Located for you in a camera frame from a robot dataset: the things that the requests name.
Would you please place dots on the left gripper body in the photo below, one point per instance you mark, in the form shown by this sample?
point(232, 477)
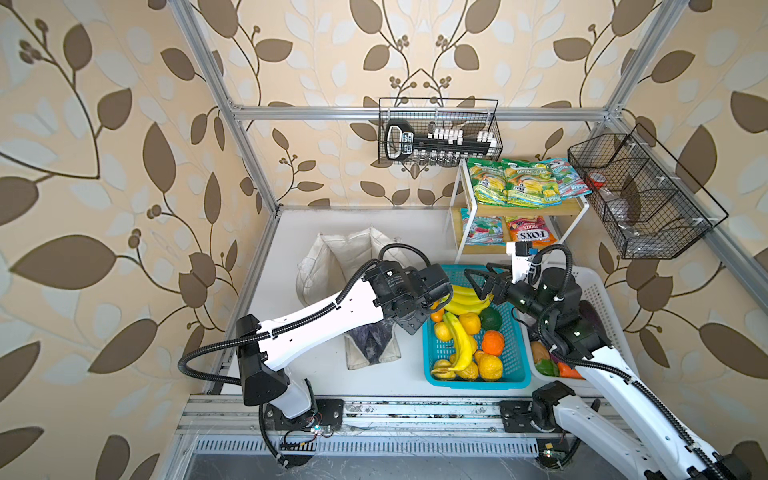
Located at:
point(416, 318)

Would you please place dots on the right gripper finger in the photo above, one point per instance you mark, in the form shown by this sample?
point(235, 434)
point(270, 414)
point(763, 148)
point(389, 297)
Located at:
point(484, 283)
point(503, 271)

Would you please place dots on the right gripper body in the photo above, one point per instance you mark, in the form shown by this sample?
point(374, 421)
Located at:
point(522, 297)

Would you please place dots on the single yellow banana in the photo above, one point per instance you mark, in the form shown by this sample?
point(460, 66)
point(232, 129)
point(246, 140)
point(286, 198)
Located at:
point(462, 344)

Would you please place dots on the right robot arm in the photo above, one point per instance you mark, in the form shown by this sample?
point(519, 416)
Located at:
point(656, 444)

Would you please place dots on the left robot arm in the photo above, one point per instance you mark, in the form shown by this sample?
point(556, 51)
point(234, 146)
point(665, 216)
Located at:
point(264, 350)

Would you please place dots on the red green candy bag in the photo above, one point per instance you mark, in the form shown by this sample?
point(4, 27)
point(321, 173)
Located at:
point(484, 230)

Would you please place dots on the orange Fox's candy bag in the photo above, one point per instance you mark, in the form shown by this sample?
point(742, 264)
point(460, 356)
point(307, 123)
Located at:
point(530, 229)

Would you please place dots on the pink teal snack bag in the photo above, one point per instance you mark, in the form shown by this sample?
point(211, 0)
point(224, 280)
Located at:
point(570, 183)

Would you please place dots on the green banana bunch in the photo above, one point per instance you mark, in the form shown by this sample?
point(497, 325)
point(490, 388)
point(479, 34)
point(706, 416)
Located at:
point(465, 301)

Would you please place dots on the green avocado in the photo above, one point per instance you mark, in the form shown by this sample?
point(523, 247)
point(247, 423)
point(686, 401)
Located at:
point(491, 319)

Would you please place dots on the white wooden shelf rack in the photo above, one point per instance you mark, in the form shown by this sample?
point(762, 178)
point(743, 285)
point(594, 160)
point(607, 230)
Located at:
point(462, 197)

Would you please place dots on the white plastic basket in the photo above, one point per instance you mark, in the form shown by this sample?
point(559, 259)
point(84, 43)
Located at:
point(595, 293)

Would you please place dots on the orange tangerine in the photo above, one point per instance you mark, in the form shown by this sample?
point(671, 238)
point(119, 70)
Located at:
point(493, 343)

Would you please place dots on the teal plastic basket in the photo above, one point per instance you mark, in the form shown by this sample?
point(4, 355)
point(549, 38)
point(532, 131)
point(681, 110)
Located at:
point(517, 373)

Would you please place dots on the brown potato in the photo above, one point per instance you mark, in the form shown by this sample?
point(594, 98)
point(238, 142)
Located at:
point(539, 352)

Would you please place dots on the green pepper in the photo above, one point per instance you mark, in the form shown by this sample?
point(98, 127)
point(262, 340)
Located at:
point(547, 367)

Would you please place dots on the yellow round lemon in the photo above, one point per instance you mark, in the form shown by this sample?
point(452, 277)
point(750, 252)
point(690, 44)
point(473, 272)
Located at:
point(490, 367)

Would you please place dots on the yellow bumpy lemon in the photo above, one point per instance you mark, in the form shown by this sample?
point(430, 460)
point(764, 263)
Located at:
point(470, 373)

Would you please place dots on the plastic bottle red cap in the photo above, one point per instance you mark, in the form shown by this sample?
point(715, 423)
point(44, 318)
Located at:
point(614, 207)

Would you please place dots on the black tool in basket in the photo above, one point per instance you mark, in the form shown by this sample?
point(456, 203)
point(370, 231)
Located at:
point(400, 141)

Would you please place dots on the black wire basket right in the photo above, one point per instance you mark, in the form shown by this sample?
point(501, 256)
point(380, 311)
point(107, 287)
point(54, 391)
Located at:
point(669, 208)

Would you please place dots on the black wire basket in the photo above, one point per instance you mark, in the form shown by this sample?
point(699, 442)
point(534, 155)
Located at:
point(669, 208)
point(469, 114)

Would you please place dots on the black wire basket centre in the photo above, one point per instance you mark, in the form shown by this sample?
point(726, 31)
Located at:
point(469, 114)

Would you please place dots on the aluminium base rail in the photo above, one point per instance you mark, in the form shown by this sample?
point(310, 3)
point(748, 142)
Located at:
point(490, 427)

